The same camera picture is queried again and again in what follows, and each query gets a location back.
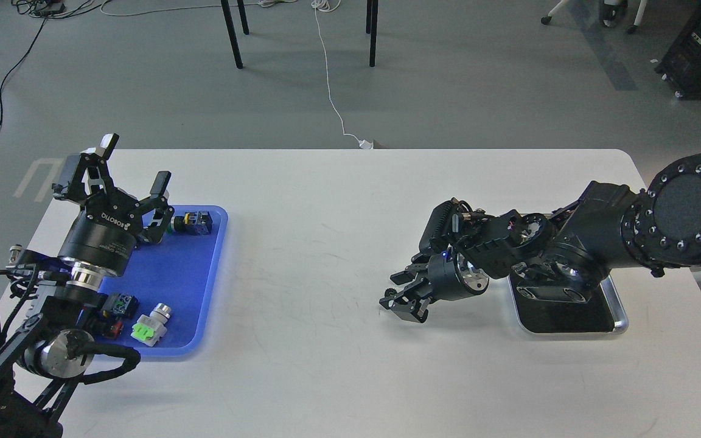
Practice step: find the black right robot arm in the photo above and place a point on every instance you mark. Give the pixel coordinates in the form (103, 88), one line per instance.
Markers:
(561, 257)

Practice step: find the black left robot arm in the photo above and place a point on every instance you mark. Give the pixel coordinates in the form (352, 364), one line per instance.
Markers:
(47, 303)

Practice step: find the silver metal tray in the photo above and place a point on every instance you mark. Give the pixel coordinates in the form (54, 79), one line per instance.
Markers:
(563, 309)

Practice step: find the green black push button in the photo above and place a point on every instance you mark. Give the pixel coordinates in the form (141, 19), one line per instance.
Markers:
(191, 223)

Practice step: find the white office chair base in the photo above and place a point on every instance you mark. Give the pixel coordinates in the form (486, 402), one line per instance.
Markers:
(610, 14)

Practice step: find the black red blue switch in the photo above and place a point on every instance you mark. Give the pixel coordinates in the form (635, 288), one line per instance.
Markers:
(107, 320)

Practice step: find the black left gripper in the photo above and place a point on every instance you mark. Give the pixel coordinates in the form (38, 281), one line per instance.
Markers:
(98, 238)

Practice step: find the white green push button switch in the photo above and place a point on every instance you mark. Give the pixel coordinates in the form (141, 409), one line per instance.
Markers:
(149, 329)

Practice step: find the blue plastic tray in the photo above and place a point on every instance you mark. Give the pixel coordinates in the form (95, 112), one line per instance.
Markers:
(180, 272)

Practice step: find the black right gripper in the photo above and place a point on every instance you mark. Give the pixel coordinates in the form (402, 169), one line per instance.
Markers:
(451, 276)

